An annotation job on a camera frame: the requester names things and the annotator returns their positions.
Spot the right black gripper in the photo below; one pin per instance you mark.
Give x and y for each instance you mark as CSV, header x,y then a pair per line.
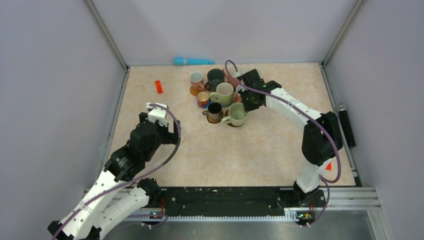
x,y
248,107

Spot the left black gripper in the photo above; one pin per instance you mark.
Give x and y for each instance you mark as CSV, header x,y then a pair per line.
x,y
171,137

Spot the pale green mug off table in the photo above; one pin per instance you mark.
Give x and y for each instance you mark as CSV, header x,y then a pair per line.
x,y
233,108

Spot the plain pink mug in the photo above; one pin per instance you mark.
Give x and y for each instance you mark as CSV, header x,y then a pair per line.
x,y
231,76

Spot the light green mug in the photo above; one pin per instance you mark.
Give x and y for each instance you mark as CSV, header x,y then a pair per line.
x,y
223,93

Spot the brown mug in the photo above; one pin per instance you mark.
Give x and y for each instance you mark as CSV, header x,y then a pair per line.
x,y
214,111

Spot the dark green mug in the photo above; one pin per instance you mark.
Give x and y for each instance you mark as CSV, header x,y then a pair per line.
x,y
215,77

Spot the small orange cup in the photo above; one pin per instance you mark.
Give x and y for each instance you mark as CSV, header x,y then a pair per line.
x,y
203,98

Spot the light wooden coaster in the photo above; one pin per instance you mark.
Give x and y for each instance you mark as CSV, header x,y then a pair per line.
x,y
193,91

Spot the pink printed mug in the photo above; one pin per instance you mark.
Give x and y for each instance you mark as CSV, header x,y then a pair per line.
x,y
197,80

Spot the black microphone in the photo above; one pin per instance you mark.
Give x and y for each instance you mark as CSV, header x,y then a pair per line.
x,y
345,122

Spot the grey silicone coaster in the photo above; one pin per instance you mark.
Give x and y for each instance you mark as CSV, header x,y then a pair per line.
x,y
226,106

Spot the brown grooved coaster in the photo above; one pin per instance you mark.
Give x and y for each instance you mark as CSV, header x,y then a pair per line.
x,y
228,124

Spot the yellow mug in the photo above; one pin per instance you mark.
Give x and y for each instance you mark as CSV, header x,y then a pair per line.
x,y
259,71

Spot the brown paw print coaster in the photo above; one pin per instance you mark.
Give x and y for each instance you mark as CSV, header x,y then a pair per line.
x,y
213,121

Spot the blue flower coaster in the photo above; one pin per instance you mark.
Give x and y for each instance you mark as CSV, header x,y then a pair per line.
x,y
205,106

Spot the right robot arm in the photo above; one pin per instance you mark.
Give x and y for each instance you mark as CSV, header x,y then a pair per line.
x,y
321,133

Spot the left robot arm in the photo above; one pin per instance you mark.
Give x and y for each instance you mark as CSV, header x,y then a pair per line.
x,y
119,190

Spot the red block near cups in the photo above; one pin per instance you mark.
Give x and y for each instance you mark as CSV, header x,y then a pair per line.
x,y
159,87

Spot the turquoise microphone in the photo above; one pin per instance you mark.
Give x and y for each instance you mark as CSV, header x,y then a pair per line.
x,y
183,61

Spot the red block at right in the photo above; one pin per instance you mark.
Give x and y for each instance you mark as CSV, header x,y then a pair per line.
x,y
329,166

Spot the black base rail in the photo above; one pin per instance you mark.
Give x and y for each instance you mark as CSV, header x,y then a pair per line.
x,y
237,204

